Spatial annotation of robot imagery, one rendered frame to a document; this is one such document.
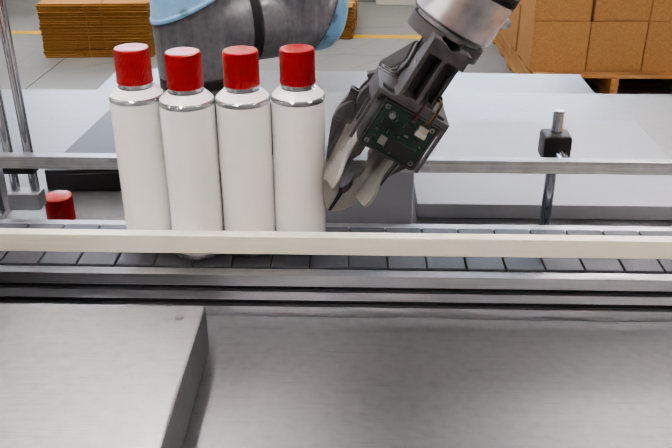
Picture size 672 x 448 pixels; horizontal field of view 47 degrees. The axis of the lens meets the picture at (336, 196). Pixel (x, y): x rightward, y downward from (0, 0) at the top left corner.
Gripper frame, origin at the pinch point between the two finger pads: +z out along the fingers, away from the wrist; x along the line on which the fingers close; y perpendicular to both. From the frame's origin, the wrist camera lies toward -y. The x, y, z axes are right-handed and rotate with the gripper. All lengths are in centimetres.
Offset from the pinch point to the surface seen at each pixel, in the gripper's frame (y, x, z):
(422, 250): 5.0, 8.9, -1.3
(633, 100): -61, 49, -16
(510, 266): 4.1, 17.6, -3.8
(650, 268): 4.1, 29.4, -10.6
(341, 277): 5.9, 3.5, 4.7
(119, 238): 4.9, -16.8, 12.4
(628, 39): -305, 147, -13
